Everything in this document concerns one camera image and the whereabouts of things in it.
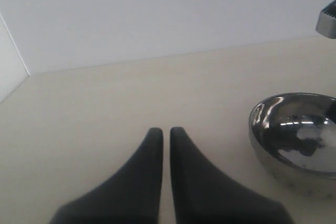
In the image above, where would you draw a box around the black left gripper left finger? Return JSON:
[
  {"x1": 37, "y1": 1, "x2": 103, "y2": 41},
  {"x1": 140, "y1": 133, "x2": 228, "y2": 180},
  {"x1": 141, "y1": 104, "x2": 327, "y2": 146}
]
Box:
[{"x1": 50, "y1": 127, "x2": 163, "y2": 223}]

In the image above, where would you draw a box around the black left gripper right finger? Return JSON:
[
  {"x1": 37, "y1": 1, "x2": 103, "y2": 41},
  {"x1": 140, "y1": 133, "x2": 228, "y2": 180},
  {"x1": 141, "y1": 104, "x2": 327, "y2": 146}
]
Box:
[{"x1": 170, "y1": 127, "x2": 293, "y2": 223}]

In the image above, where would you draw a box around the stainless steel bowl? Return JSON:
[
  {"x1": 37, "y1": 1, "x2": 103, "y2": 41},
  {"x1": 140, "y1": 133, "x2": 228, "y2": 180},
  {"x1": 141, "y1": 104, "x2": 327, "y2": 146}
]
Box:
[{"x1": 248, "y1": 92, "x2": 335, "y2": 199}]

